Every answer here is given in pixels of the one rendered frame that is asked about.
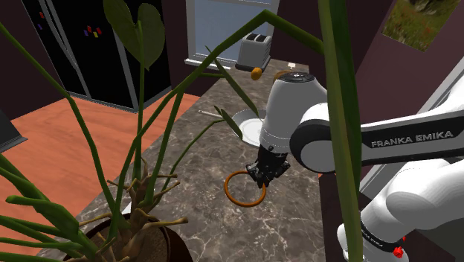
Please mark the green landscape wall picture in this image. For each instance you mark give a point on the green landscape wall picture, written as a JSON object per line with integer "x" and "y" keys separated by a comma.
{"x": 417, "y": 25}

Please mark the silver toaster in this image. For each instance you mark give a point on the silver toaster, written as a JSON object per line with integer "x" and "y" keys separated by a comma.
{"x": 253, "y": 50}

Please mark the black fridge with magnets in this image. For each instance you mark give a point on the black fridge with magnets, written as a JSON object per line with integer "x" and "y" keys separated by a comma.
{"x": 98, "y": 61}

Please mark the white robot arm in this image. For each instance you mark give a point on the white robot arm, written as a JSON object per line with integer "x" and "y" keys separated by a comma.
{"x": 286, "y": 105}

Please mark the window with white frame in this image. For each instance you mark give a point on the window with white frame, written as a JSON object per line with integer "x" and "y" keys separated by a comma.
{"x": 221, "y": 25}

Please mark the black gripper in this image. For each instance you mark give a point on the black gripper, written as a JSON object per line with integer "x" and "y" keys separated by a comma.
{"x": 271, "y": 163}

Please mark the silver cutlery piece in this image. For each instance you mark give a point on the silver cutlery piece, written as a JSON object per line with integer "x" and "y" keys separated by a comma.
{"x": 208, "y": 113}

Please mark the green potted plant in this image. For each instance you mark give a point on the green potted plant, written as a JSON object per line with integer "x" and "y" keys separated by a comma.
{"x": 340, "y": 109}

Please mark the white plate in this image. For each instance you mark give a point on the white plate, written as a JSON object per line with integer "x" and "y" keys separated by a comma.
{"x": 250, "y": 127}

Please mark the brown round object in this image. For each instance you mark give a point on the brown round object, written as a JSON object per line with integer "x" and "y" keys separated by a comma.
{"x": 279, "y": 75}

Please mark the small orange fruit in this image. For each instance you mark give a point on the small orange fruit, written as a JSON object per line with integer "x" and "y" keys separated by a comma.
{"x": 256, "y": 74}

